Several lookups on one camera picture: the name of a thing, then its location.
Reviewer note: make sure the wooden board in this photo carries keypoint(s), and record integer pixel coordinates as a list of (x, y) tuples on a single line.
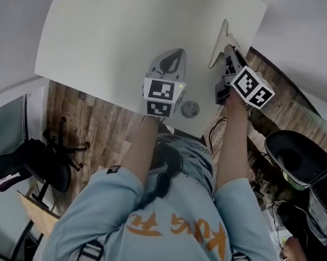
[(42, 215)]

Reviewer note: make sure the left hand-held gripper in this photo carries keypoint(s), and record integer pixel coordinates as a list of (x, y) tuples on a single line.
[(160, 92)]

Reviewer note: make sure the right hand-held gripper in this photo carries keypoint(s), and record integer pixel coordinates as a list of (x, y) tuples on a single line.
[(251, 86)]

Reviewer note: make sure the light blue printed t-shirt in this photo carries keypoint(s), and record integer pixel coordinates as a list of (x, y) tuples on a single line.
[(167, 245)]

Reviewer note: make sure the black office chair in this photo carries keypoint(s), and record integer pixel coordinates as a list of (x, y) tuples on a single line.
[(53, 163)]

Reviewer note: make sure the dark framed glass partition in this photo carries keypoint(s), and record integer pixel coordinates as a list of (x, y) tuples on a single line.
[(4, 128)]

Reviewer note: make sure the round grey desk grommet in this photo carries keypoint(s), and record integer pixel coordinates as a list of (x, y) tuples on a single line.
[(189, 109)]

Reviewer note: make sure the person's left forearm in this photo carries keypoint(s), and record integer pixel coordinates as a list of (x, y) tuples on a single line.
[(140, 150)]

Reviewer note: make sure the person's right forearm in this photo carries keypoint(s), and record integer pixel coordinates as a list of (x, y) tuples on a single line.
[(233, 147)]

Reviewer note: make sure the white table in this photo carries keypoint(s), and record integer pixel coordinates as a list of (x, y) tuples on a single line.
[(118, 38)]

